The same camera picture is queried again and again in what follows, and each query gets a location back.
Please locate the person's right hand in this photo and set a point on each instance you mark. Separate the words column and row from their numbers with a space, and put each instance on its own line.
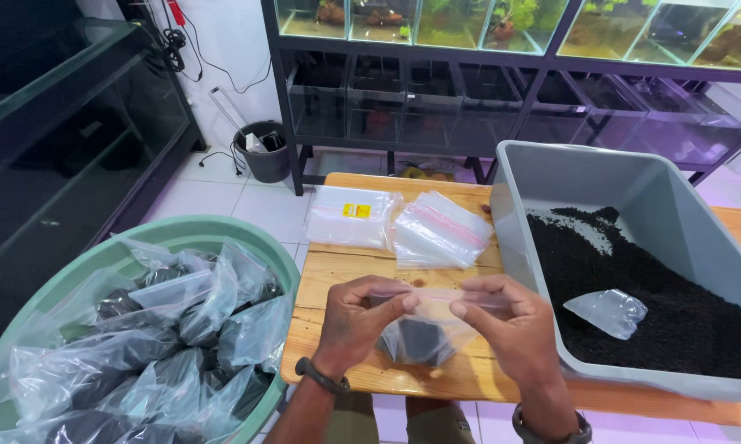
column 518, row 333

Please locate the person's left hand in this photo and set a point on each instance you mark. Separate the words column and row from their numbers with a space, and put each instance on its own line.
column 346, row 327

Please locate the clear zip bag with soil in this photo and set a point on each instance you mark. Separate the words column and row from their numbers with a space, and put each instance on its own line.
column 423, row 336

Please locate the black braided wristband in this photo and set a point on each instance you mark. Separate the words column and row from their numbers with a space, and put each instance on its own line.
column 321, row 376

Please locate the clear plastic scoop bag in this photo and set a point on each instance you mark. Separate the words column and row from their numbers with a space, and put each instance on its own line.
column 608, row 311

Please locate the person's khaki trousers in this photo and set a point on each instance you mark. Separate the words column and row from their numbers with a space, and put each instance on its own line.
column 358, row 425

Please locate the yellow label zip bag pack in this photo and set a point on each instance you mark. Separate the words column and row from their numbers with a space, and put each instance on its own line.
column 349, row 219

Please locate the grey wristwatch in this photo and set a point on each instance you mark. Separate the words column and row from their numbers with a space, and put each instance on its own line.
column 583, row 428

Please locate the stack of empty zip bags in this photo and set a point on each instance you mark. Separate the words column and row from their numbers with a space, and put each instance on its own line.
column 439, row 234

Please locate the black aquarium soil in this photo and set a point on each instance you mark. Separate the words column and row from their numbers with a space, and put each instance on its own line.
column 673, row 308

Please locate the yellow packet under rack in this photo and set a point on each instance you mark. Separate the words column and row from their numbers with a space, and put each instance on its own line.
column 423, row 172

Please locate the grey plastic tub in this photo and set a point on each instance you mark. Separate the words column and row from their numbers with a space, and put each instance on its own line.
column 599, row 179

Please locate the dark grey bucket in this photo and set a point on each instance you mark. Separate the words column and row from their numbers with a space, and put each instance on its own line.
column 265, row 160

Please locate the green plastic basin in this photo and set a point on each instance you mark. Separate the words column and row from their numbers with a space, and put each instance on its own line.
column 179, row 229

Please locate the pile of filled soil bags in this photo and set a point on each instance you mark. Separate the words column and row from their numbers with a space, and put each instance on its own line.
column 142, row 345

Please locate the black rack of aquariums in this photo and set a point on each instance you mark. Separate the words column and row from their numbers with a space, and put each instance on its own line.
column 469, row 92

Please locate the white tube lamp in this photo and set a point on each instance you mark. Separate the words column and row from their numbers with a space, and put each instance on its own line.
column 225, row 108

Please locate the large dark glass aquarium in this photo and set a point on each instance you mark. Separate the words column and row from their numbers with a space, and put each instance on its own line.
column 56, row 154

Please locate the red wall device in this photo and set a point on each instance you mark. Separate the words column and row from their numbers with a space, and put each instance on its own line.
column 175, row 12

